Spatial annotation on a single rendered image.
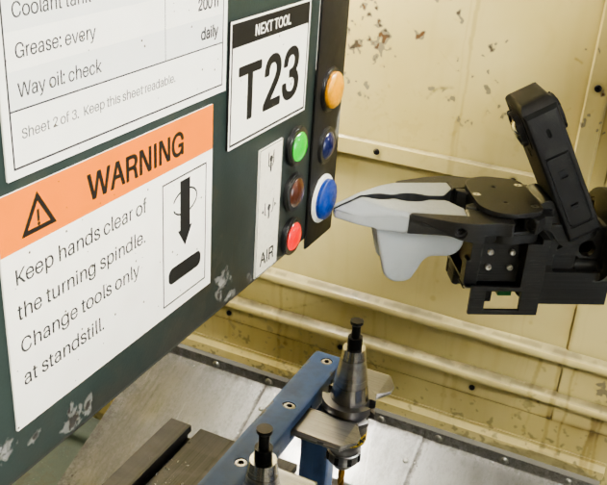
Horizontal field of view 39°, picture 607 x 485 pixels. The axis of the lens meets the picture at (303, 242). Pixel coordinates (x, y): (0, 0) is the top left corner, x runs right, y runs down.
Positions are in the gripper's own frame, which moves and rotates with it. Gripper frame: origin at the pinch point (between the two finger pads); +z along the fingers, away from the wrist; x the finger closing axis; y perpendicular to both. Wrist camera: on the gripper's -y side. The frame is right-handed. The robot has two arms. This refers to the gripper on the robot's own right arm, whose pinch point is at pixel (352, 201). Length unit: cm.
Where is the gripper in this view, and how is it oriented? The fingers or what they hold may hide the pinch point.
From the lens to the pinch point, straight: 61.2
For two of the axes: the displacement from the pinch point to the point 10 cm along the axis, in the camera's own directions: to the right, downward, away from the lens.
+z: -10.0, -0.2, -1.0
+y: -0.6, 9.0, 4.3
